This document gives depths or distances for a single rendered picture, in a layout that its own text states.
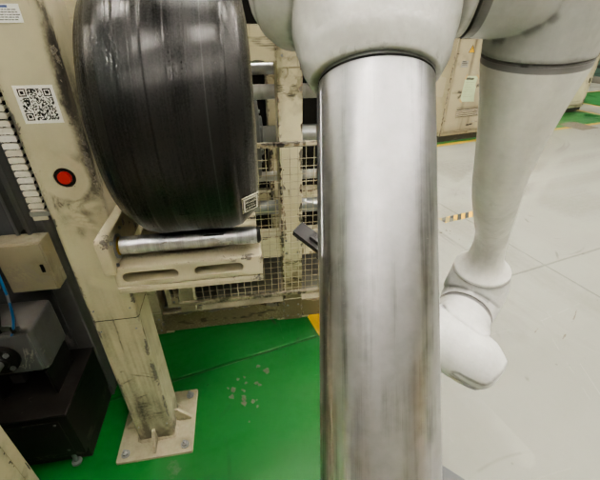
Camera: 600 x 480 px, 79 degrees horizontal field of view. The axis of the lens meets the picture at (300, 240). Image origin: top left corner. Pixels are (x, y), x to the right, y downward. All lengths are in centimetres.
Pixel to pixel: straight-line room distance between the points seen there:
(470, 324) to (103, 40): 77
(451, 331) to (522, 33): 45
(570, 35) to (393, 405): 33
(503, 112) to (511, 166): 6
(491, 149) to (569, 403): 164
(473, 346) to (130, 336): 95
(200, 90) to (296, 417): 130
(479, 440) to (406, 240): 148
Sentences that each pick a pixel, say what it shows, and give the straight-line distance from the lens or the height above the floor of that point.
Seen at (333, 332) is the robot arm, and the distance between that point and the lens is 29.
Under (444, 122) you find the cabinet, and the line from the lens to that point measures 520.
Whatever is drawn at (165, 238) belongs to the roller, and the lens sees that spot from 93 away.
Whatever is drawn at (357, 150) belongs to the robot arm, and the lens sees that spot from 28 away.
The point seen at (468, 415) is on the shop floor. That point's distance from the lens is 177.
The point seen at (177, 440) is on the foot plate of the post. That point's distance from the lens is 163.
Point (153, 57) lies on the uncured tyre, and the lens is 71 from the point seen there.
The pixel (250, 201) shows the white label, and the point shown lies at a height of 104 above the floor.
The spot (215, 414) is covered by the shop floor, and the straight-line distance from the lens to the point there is 167.
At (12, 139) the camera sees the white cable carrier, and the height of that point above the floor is 115.
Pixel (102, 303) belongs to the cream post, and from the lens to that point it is 118.
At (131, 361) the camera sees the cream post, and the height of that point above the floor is 44.
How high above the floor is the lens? 137
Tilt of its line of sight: 31 degrees down
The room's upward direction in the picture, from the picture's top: straight up
